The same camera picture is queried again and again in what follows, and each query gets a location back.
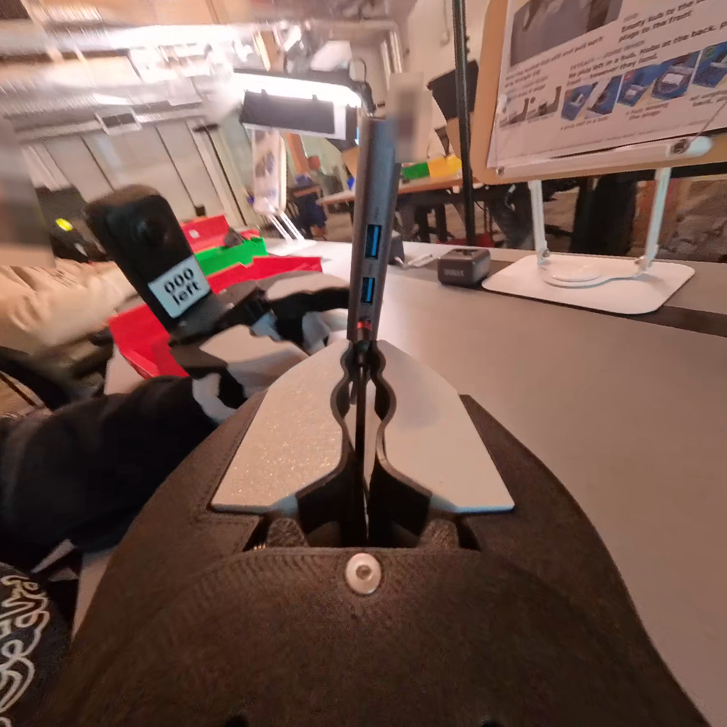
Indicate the black power bank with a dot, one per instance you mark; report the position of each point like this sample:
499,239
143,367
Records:
463,267

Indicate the small instruction sheet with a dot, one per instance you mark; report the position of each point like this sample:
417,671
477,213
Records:
267,170

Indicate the wooden side desk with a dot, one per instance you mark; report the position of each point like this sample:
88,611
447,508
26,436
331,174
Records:
369,196

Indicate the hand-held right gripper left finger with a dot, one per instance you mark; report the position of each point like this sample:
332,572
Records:
278,448

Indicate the instruction sheet on stand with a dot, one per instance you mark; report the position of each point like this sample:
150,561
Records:
483,113

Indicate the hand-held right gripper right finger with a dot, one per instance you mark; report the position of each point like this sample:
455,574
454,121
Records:
443,448

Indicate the person's left forearm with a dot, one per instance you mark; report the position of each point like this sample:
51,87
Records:
85,454

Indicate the yellow plastic bin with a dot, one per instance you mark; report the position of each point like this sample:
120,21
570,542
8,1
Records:
446,166

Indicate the person's black printed hoodie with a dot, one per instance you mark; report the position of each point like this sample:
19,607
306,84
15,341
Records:
22,653

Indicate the black stand pole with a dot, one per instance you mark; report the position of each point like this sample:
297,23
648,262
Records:
464,113

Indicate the grey usb hub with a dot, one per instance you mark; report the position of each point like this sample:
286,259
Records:
372,187

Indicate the black light panel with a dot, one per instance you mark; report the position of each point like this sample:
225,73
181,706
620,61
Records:
289,116

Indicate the small green plastic bin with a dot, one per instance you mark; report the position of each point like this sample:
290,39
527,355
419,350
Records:
414,171

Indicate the person's left hand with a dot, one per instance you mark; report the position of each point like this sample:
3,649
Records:
255,363

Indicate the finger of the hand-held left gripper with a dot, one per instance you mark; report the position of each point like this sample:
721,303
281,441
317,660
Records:
309,284

